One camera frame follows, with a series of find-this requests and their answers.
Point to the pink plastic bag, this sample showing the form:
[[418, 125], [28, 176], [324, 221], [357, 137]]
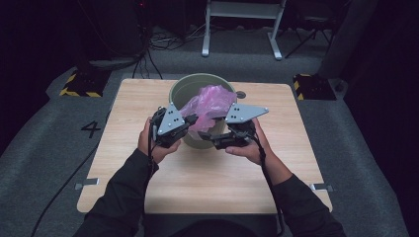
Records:
[[210, 103]]

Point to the black tripod stand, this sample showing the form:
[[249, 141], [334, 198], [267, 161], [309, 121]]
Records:
[[309, 34]]

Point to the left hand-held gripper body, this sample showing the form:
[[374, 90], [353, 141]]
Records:
[[169, 126]]

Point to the green plastic bucket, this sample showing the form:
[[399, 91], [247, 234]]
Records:
[[184, 89]]

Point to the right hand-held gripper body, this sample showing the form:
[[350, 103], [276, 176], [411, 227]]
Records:
[[238, 138]]

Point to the person's left hand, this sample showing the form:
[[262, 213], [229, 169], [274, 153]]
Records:
[[146, 144]]

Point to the person's right hand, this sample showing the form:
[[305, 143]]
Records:
[[255, 153]]

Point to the dark equipment stand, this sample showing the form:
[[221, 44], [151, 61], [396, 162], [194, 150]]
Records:
[[115, 33]]

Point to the dark round table cap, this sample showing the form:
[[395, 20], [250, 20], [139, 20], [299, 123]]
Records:
[[241, 94]]

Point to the grey metal table bracket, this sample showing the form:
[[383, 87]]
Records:
[[322, 187], [89, 182]]

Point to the black yellow striped floor base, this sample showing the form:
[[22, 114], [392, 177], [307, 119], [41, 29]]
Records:
[[84, 84], [314, 87]]

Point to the grey column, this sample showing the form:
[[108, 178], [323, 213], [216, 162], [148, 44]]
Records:
[[346, 39]]

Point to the white metal stand frame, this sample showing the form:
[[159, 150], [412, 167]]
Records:
[[243, 10]]

